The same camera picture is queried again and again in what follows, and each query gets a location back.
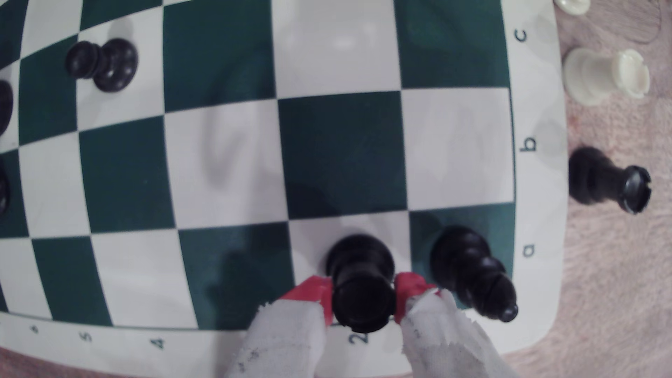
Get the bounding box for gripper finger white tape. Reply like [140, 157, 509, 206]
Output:
[225, 275, 335, 378]
[393, 272, 520, 378]

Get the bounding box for black bishop chess piece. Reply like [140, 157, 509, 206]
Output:
[429, 226, 519, 322]

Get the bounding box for black rook chess piece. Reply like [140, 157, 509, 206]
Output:
[324, 233, 397, 334]
[568, 147, 652, 215]

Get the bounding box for white pawn chess piece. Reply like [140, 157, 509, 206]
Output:
[554, 0, 591, 15]

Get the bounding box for black pawn chess piece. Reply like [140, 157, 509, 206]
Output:
[0, 157, 10, 216]
[65, 38, 139, 93]

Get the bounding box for white rook chess piece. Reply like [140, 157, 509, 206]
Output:
[562, 47, 651, 107]

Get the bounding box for green and white chess mat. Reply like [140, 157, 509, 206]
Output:
[0, 0, 569, 378]

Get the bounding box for black queen chess piece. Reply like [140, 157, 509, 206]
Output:
[0, 79, 14, 137]

